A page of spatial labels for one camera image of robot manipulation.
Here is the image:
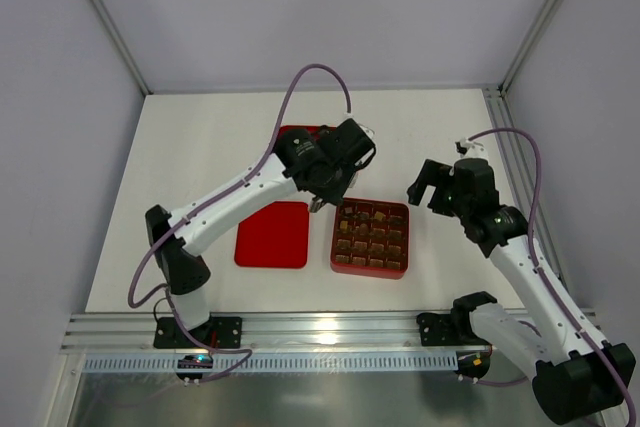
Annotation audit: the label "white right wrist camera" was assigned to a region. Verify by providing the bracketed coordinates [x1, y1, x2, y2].
[455, 138, 489, 161]

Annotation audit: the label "red compartment chocolate box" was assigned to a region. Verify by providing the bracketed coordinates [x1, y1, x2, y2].
[330, 198, 410, 280]

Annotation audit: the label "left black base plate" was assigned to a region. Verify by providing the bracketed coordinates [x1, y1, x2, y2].
[153, 316, 242, 349]

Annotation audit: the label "left aluminium frame post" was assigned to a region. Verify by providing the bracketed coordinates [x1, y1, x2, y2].
[87, 0, 152, 97]

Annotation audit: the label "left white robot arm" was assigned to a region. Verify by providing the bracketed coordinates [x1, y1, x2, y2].
[145, 118, 376, 331]

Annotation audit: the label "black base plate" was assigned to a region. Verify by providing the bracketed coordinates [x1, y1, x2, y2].
[153, 316, 242, 349]
[416, 312, 456, 347]

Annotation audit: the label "red chocolate tray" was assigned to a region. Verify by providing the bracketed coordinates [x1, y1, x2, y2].
[277, 125, 335, 139]

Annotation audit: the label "aluminium frame post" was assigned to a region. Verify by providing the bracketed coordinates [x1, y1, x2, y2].
[499, 0, 564, 96]
[87, 0, 152, 97]

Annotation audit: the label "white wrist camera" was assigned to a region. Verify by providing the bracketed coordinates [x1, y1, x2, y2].
[344, 112, 375, 140]
[455, 138, 489, 161]

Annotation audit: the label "red box lid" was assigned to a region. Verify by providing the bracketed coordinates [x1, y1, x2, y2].
[234, 201, 310, 269]

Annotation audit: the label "metal tweezers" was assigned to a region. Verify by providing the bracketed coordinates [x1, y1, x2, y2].
[309, 199, 322, 213]

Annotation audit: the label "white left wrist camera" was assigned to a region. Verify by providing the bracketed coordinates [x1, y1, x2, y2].
[344, 112, 375, 140]

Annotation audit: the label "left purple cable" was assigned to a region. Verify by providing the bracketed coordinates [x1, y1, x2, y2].
[127, 64, 354, 383]

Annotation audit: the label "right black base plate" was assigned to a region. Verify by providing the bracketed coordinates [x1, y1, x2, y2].
[416, 312, 456, 347]

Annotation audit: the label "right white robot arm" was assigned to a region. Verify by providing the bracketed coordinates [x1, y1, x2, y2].
[407, 158, 636, 425]

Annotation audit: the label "right aluminium frame post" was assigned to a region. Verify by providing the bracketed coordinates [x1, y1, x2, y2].
[499, 0, 564, 96]

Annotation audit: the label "aluminium mounting rail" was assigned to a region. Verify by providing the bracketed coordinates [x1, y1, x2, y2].
[62, 310, 601, 351]

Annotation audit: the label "purple cable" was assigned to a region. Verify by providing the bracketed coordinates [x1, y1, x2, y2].
[127, 64, 354, 383]
[464, 127, 637, 423]

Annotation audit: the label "slotted cable duct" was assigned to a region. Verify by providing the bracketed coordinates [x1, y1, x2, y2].
[82, 351, 458, 374]

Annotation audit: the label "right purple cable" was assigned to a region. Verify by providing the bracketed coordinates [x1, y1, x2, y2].
[464, 127, 637, 423]

